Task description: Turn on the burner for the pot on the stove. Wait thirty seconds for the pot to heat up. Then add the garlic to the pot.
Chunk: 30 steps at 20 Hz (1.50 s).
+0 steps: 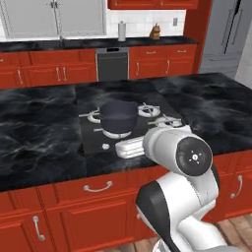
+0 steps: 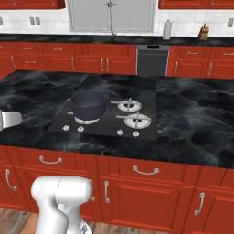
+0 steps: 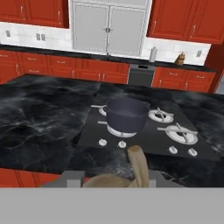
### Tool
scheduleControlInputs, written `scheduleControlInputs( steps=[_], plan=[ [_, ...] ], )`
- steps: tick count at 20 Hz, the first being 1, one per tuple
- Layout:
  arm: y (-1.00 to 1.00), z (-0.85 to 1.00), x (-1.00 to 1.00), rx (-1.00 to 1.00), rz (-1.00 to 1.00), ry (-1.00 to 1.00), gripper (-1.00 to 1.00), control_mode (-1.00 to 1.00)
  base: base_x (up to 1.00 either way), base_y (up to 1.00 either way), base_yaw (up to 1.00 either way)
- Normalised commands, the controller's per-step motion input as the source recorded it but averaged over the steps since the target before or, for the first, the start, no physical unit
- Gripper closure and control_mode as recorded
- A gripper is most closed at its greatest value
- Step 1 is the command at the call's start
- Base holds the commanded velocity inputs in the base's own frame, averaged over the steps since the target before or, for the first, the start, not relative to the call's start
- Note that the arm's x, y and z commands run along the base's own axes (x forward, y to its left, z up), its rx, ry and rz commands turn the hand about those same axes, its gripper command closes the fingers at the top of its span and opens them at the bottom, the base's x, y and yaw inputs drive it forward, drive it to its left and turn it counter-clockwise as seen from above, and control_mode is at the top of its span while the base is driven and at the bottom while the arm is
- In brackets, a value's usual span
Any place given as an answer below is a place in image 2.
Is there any wooden knife block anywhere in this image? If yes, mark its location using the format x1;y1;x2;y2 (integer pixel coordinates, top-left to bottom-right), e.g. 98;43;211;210
197;23;211;41

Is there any silver drawer handle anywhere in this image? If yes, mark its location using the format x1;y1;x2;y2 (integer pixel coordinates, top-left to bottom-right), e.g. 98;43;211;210
132;165;161;176
38;155;64;165

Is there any black cooking pot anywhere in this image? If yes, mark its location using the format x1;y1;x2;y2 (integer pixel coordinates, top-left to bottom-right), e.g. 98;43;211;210
67;90;111;122

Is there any red base cupboard run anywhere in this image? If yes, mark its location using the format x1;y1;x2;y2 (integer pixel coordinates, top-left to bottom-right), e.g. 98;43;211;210
165;45;234;81
0;41;138;80

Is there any red wall cupboard run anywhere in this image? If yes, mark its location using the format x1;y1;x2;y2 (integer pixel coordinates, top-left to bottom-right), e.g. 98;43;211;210
0;0;67;10
157;0;234;10

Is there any white paper towel roll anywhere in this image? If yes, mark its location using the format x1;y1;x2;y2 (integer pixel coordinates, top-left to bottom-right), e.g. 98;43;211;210
162;19;173;41

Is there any black glass hob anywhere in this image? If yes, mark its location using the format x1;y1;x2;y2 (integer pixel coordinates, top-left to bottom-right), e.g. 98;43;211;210
47;96;158;142

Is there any silver sink tap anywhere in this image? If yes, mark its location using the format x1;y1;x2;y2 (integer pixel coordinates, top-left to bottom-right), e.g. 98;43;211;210
109;17;118;39

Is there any grey framed window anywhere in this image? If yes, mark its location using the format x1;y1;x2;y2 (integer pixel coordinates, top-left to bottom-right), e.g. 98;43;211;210
66;0;156;34

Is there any red drawer front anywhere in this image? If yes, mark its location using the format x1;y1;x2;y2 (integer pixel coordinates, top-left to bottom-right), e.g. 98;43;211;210
98;155;201;181
198;166;234;196
0;145;16;168
16;147;100;177

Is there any red cupboard door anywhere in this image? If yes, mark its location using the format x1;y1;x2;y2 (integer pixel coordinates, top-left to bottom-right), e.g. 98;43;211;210
98;175;195;234
0;165;31;212
183;187;234;234
14;174;101;223

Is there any silver cupboard door handle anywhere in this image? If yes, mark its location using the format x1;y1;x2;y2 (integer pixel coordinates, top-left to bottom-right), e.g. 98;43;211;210
5;168;18;192
103;180;111;205
194;192;207;217

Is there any grey dishwasher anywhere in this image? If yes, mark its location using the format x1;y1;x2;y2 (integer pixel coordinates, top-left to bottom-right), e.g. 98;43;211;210
135;44;171;78

